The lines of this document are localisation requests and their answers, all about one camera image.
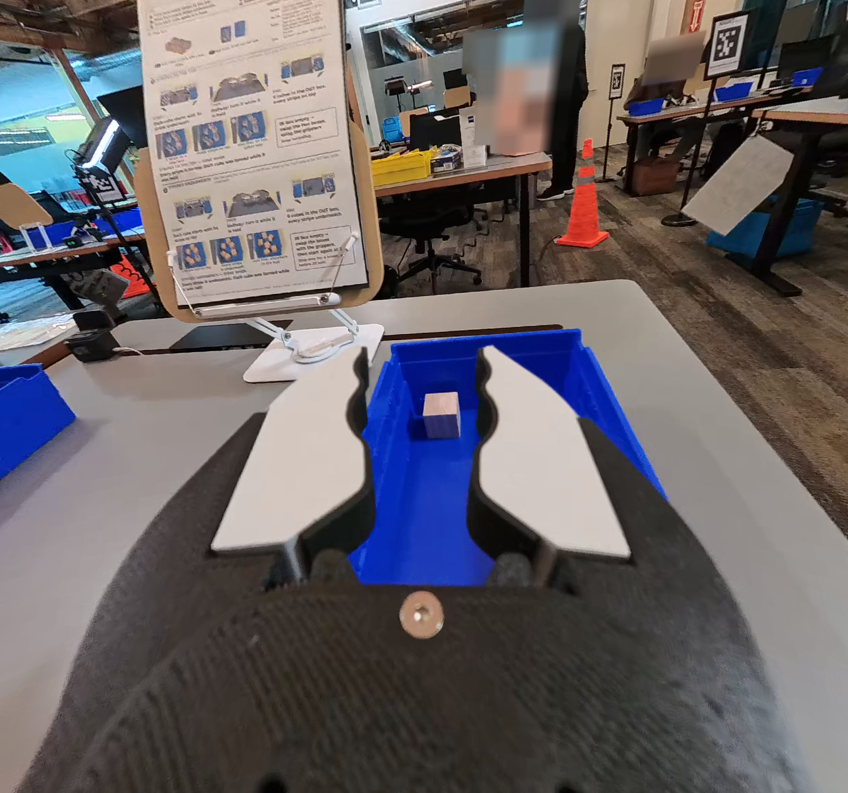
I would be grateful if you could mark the wooden document stand white base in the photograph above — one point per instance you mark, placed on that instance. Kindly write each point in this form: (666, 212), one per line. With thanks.
(371, 210)

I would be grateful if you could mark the brown cardboard box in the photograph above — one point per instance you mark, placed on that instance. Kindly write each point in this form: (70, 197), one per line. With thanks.
(656, 177)

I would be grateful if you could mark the brown rounded board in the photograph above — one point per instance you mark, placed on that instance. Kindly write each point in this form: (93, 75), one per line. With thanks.
(23, 206)

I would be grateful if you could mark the orange traffic cone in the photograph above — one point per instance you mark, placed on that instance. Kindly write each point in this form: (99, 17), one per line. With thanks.
(583, 210)
(132, 283)

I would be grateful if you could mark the wood-edged background table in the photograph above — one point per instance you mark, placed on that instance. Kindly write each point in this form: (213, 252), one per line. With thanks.
(464, 173)

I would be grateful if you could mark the yellow storage bin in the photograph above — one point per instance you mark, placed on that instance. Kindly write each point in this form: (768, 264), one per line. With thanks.
(401, 169)

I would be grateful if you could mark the black monitor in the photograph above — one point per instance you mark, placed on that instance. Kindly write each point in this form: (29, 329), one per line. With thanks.
(808, 54)
(434, 130)

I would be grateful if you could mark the blue plastic bin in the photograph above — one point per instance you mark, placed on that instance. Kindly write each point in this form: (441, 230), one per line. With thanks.
(646, 107)
(808, 77)
(734, 92)
(122, 222)
(424, 508)
(30, 415)
(795, 230)

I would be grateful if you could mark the blue striped wooden cube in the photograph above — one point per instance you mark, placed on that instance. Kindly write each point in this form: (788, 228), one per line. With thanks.
(442, 415)

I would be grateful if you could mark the printed instruction sheet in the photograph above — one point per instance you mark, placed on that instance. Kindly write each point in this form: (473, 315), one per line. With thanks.
(252, 110)

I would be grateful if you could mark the wood-edged background desk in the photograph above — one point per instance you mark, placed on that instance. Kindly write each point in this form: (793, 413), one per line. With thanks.
(762, 110)
(53, 256)

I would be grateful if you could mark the panel light on stand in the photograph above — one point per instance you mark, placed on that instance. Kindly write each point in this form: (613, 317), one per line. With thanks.
(106, 143)

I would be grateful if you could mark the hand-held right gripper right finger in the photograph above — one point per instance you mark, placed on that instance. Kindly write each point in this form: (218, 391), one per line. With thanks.
(550, 475)

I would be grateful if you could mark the black white tag sign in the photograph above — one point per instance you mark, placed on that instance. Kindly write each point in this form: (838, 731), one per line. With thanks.
(617, 80)
(106, 188)
(727, 44)

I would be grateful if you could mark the grey leaning panel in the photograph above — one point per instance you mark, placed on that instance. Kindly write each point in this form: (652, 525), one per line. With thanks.
(735, 183)

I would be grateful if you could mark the black battery charger case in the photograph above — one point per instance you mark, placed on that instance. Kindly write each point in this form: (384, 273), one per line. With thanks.
(93, 339)

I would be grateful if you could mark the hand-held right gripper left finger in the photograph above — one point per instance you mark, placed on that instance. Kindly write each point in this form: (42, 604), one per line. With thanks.
(298, 475)

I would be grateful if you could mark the printed paper sheet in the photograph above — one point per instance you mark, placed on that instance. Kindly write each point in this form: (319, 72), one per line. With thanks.
(33, 334)

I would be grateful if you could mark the black office chair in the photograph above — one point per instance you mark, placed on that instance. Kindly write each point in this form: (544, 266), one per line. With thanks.
(430, 223)

